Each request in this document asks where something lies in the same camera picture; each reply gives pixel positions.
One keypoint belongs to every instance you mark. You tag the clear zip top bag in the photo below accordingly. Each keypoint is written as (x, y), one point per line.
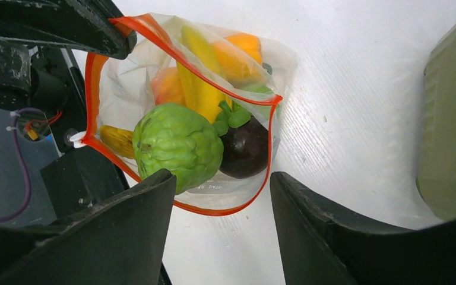
(125, 99)

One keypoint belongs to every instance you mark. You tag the pink peach toy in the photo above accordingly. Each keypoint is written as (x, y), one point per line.
(167, 87)

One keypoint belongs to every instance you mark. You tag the olive green plastic tub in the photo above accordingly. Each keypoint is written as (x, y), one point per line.
(436, 175)

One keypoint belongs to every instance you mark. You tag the green lime toy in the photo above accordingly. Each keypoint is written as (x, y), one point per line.
(260, 92)

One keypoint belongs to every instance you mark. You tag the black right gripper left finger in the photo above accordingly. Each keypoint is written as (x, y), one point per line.
(118, 241)

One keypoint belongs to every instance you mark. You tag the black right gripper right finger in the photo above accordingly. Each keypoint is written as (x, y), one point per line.
(323, 242)

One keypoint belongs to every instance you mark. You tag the yellow bell pepper toy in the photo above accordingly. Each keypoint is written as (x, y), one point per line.
(240, 58)

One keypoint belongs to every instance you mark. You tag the yellow banana toy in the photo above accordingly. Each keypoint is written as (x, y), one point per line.
(197, 67)

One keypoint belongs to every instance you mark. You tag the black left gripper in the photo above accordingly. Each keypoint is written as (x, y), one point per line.
(34, 76)

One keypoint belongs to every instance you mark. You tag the green custard apple toy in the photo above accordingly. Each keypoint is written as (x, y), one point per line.
(173, 137)

